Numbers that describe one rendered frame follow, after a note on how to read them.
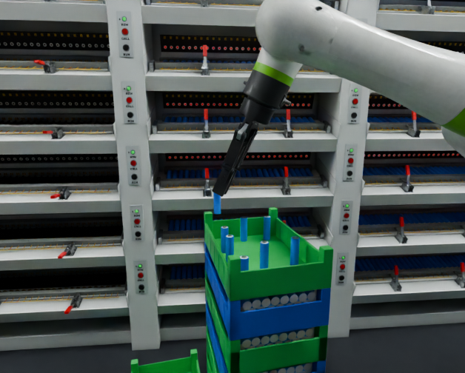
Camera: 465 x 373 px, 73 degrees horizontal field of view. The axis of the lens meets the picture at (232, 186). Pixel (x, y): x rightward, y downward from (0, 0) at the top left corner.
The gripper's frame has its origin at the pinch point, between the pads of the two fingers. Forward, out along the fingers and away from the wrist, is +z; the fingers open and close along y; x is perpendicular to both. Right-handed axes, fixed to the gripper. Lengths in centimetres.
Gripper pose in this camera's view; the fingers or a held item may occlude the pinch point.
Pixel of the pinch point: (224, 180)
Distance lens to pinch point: 77.9
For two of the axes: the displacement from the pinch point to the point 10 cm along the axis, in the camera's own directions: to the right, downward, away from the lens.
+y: 2.8, -2.0, 9.4
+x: -8.7, -4.7, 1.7
